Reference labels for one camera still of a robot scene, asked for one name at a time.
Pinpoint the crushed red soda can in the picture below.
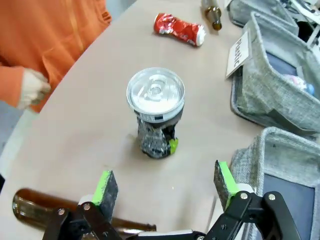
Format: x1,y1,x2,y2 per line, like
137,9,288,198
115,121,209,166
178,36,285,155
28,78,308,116
152,12,207,48

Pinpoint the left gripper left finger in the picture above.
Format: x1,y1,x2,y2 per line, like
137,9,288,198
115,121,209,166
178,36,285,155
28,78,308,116
42,169,119,240

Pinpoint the grey fabric bottle basket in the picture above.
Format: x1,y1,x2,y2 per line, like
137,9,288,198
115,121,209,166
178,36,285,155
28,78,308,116
229,126,320,240

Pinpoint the grey fabric plastic basket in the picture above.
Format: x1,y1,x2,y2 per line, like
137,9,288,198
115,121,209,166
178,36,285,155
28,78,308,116
229,11,320,137

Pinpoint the white Plastic label sign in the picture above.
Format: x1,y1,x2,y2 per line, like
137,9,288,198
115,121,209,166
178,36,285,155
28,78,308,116
224,31,253,80

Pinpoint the clear plastic bottle pink label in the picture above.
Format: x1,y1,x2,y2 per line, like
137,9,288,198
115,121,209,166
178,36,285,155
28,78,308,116
282,73,316,95

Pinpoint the person's right hand white glove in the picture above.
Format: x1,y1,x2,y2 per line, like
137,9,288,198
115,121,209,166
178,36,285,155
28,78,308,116
16,68,52,111

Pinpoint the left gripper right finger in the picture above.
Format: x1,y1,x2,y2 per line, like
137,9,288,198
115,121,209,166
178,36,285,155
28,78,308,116
204,159,303,240

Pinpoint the brown glass bottle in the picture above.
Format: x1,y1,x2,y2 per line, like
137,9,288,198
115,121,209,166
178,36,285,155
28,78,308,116
201,0,223,31
11,188,158,236

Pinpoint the person's right forearm orange sleeve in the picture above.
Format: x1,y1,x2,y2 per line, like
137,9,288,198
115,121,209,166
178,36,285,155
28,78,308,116
0,64,25,102

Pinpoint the grey fabric can basket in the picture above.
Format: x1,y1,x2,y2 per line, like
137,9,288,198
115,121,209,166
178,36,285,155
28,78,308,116
226,0,301,36

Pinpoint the person in orange hoodie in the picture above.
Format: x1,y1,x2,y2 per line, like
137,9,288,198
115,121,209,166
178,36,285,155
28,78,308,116
0,0,113,115

